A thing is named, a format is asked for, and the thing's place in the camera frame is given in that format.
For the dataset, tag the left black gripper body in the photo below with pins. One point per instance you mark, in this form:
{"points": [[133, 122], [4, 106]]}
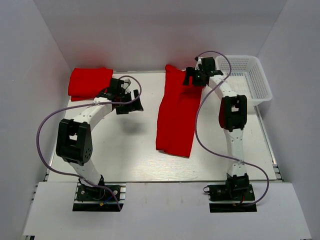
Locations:
{"points": [[125, 97]]}

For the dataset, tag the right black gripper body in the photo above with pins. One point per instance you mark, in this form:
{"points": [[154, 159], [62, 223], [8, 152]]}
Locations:
{"points": [[198, 77]]}

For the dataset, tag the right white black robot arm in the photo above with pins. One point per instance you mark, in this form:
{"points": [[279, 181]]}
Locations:
{"points": [[232, 117]]}

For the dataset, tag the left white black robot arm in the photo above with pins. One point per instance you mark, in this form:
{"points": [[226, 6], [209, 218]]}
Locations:
{"points": [[74, 140]]}

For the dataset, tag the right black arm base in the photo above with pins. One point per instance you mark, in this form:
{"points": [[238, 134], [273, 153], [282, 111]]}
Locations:
{"points": [[236, 195]]}

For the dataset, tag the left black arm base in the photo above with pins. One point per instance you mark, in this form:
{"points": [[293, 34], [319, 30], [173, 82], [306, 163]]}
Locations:
{"points": [[89, 199]]}

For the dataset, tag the folded red t shirt stack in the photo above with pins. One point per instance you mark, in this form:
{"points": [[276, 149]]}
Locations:
{"points": [[86, 83]]}

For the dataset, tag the white plastic basket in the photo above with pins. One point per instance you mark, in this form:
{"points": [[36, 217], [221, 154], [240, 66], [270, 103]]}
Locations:
{"points": [[247, 77]]}

